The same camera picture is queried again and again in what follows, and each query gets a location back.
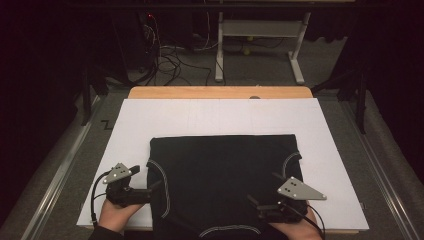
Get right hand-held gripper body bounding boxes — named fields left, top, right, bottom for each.
left=257, top=176, right=328, bottom=224

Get metal floor rail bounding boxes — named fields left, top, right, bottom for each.
left=19, top=95, right=102, bottom=240
left=339, top=99, right=422, bottom=240

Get white metal desk frame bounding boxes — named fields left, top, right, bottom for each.
left=214, top=11, right=312, bottom=86

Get wooden table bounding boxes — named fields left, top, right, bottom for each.
left=127, top=85, right=314, bottom=100

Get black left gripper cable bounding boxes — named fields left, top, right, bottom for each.
left=90, top=171, right=112, bottom=228

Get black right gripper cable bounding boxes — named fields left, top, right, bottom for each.
left=283, top=201, right=326, bottom=240

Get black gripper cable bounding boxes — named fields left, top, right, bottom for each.
left=90, top=171, right=112, bottom=228
left=283, top=201, right=326, bottom=240

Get person's left hand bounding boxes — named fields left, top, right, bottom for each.
left=98, top=199, right=146, bottom=233

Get black knit vest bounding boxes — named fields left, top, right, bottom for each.
left=146, top=134, right=304, bottom=240

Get white paper work sheet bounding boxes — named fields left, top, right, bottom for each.
left=76, top=97, right=370, bottom=231

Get tangle of floor cables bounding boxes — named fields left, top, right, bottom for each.
left=139, top=13, right=214, bottom=87

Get dark metal stand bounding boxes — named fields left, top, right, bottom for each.
left=79, top=64, right=110, bottom=127
left=311, top=66, right=372, bottom=135

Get person's right hand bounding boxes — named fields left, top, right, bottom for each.
left=269, top=208, right=323, bottom=240

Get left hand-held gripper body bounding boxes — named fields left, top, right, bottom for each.
left=102, top=162, right=153, bottom=208

